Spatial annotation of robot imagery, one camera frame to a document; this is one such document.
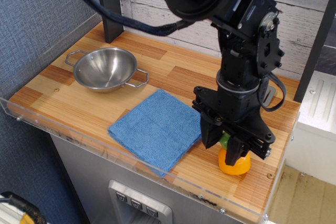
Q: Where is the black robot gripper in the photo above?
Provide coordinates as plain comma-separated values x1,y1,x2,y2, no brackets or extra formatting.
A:
193,79,276,166

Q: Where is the orange green carrot saltshaker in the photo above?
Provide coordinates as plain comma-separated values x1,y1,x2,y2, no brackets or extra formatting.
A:
218,133,251,175

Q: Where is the stainless steel bowl with handles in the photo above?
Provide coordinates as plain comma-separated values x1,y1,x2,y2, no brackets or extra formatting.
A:
65,47,149,93

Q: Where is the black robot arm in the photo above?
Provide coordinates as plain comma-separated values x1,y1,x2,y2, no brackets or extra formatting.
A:
165,0,285,166

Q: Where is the blue folded cloth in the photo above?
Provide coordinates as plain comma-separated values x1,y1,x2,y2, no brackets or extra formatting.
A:
108,89,201,177

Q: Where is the white toy sink counter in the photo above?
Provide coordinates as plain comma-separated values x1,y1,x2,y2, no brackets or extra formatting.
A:
285,71,335,185

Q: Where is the silver dispenser button panel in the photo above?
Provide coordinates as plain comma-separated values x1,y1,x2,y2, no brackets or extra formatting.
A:
108,180,173,223

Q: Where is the grey toy fridge cabinet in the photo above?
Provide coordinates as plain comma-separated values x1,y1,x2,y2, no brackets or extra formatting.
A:
51,136,237,223

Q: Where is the orange yellow object bottom left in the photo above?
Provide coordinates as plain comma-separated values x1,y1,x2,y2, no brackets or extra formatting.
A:
19,213,35,224

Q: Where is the grey spatula with green handle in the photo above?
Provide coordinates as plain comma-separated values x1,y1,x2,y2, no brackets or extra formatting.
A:
262,86,276,106

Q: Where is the dark vertical post right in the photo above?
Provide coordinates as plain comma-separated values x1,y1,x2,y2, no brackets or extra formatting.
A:
294,0,335,102

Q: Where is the black braided cable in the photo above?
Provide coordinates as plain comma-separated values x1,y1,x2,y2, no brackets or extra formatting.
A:
61,0,195,37

